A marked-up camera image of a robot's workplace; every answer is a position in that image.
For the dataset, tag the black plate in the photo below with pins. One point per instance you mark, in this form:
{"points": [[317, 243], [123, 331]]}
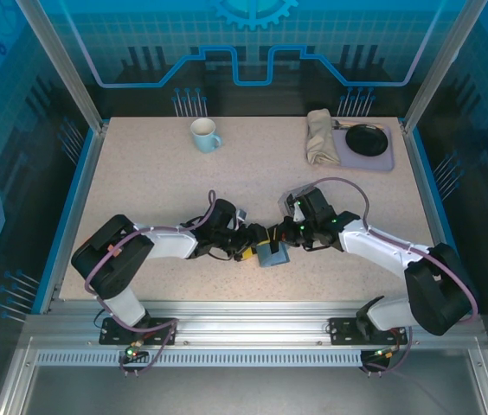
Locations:
{"points": [[367, 140]]}

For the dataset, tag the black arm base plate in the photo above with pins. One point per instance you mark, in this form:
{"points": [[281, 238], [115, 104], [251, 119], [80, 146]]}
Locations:
{"points": [[162, 330], [343, 330]]}

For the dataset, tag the aluminium frame rail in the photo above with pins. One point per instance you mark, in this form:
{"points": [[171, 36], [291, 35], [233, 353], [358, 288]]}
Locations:
{"points": [[248, 320]]}

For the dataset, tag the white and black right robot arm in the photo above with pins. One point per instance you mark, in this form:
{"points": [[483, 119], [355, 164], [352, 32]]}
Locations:
{"points": [[369, 245]]}

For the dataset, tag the aluminium frame post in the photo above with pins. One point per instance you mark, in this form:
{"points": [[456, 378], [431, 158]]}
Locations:
{"points": [[438, 69], [67, 69]]}

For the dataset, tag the aluminium table side rail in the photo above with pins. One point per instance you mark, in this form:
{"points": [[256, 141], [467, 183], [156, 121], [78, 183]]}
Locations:
{"points": [[428, 207], [77, 207]]}

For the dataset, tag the lilac tray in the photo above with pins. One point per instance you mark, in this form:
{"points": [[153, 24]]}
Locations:
{"points": [[369, 163]]}

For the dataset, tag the wooden utensil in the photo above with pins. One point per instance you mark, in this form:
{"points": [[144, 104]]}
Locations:
{"points": [[378, 126]]}

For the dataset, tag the light blue mug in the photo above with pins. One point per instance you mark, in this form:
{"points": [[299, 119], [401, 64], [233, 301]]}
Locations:
{"points": [[204, 138]]}

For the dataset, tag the metal fork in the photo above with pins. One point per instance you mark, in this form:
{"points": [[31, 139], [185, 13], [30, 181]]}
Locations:
{"points": [[339, 125]]}

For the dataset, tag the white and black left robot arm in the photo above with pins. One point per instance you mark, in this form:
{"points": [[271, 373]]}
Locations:
{"points": [[170, 244]]}

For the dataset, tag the beige folded cloth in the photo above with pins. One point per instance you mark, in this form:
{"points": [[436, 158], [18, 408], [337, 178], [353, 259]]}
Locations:
{"points": [[319, 138]]}

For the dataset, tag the small circuit board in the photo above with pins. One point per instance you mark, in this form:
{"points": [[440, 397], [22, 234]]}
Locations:
{"points": [[380, 354], [133, 353]]}

